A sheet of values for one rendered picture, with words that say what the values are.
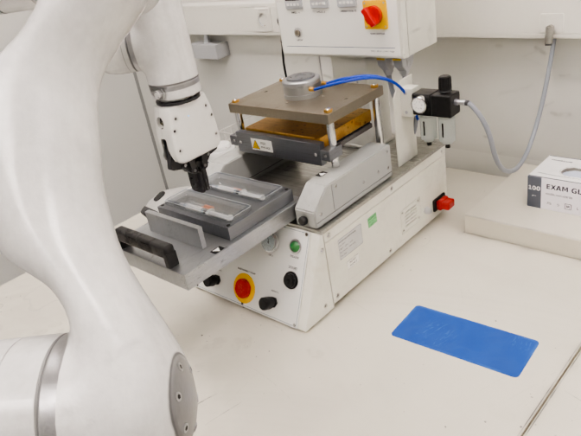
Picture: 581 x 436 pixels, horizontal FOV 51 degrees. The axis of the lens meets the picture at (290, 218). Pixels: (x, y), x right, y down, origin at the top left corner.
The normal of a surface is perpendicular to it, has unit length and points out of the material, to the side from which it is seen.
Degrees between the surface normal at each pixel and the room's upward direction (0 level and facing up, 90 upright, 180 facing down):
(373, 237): 90
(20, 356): 5
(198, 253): 0
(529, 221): 0
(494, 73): 90
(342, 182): 90
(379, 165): 90
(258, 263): 65
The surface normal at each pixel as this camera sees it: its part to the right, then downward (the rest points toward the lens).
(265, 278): -0.66, 0.03
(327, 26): -0.66, 0.44
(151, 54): -0.15, 0.48
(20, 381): -0.13, -0.61
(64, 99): 0.73, -0.12
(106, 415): 0.05, -0.09
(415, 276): -0.16, -0.88
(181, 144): 0.69, 0.22
